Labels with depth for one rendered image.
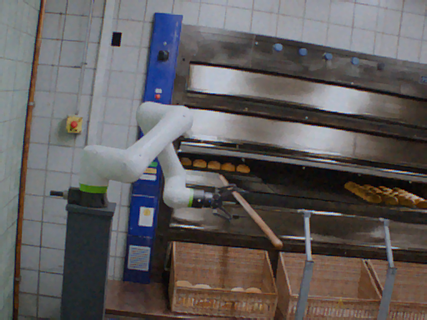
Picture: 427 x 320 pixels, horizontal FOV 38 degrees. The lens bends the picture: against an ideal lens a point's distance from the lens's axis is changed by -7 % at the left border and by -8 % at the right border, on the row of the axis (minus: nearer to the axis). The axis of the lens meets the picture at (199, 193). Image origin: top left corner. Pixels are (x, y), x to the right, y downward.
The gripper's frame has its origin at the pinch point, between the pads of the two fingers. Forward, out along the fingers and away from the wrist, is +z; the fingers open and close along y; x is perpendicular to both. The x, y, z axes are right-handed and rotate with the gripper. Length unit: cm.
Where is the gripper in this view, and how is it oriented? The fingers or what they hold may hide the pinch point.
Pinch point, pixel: (244, 203)
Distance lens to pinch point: 327.5
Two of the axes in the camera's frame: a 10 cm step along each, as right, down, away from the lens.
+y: -1.3, 9.8, 1.5
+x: 0.9, 1.7, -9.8
